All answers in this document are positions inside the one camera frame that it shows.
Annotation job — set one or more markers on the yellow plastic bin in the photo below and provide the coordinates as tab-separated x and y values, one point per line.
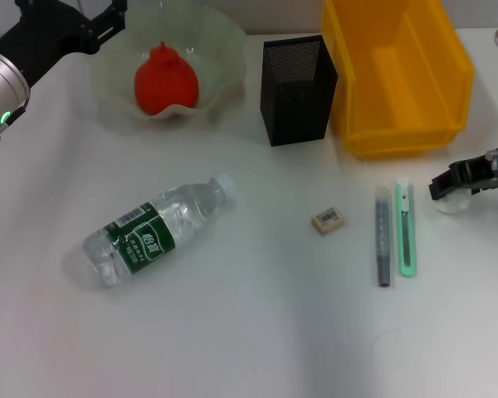
394	79

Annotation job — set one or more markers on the mint green utility knife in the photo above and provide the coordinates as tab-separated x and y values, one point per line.
406	232

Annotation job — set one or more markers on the red-orange toy orange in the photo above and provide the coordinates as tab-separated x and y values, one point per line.
166	83

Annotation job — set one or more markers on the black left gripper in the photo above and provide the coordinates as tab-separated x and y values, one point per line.
45	41

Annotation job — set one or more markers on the pale green wavy fruit bowl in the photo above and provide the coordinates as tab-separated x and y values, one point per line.
216	49

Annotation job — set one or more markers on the clear green-label water bottle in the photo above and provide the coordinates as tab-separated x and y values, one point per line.
149	236

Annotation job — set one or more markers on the white paper ball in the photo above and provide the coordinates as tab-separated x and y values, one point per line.
452	205

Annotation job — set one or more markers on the black mesh pen holder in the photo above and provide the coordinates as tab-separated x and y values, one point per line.
294	95

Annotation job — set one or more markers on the beige eraser with barcode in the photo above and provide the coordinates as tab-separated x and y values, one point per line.
328	221

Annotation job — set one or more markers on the grey pen in clear sleeve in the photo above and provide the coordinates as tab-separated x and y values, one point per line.
383	240

